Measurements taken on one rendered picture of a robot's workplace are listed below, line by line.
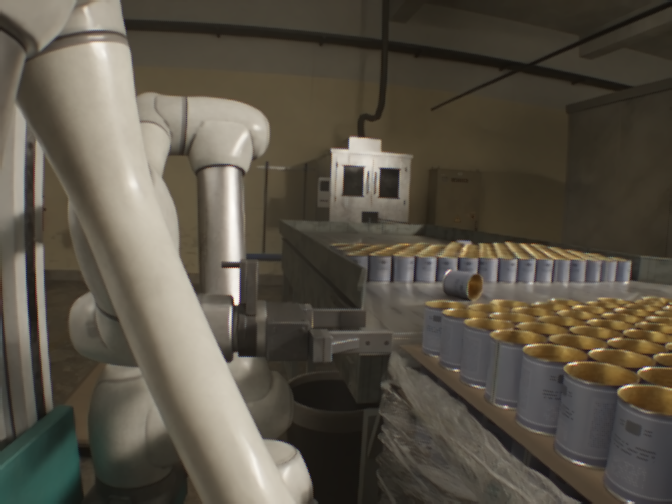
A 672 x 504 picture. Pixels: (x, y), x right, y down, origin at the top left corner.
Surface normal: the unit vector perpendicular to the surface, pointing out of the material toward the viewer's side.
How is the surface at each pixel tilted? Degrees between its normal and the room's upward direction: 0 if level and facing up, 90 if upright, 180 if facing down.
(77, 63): 97
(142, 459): 93
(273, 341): 88
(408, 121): 90
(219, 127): 77
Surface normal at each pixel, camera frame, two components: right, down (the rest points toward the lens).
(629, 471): -0.88, 0.00
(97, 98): 0.74, 0.13
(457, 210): 0.20, 0.11
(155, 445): 0.46, 0.13
